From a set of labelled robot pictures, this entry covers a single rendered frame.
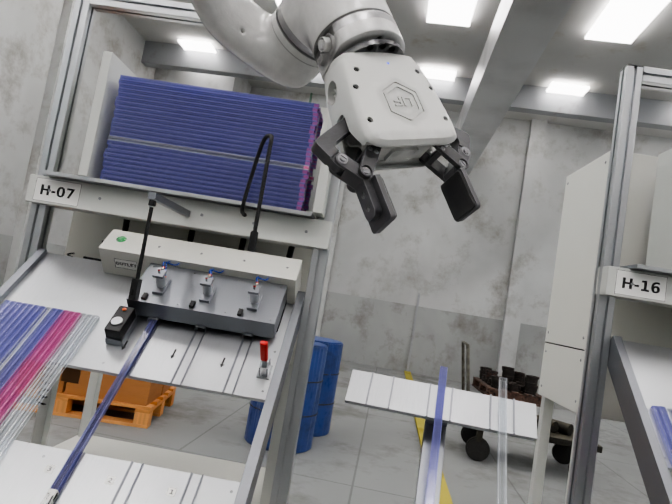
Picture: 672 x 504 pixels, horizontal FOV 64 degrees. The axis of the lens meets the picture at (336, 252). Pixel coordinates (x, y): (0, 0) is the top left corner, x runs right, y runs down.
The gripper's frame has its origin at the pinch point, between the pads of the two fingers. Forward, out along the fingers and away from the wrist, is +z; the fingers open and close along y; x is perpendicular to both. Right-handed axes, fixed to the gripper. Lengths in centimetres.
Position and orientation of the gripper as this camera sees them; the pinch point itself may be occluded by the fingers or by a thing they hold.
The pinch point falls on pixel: (424, 210)
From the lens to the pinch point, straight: 47.3
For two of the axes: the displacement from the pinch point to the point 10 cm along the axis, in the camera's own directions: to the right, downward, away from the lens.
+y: 8.6, -1.4, 4.9
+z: 3.1, 9.0, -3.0
